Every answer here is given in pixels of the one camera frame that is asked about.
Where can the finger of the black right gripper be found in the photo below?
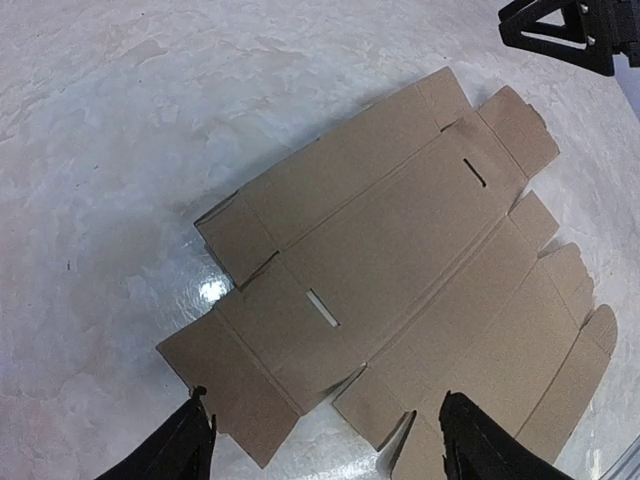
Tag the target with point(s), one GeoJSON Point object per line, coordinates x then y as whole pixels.
{"type": "Point", "coordinates": [580, 33]}

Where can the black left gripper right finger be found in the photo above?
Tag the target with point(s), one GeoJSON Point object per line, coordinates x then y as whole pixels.
{"type": "Point", "coordinates": [476, 447]}

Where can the brown cardboard box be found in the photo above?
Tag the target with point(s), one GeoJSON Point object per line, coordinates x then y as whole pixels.
{"type": "Point", "coordinates": [402, 257]}

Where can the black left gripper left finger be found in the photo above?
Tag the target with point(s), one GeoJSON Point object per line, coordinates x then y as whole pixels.
{"type": "Point", "coordinates": [180, 448]}

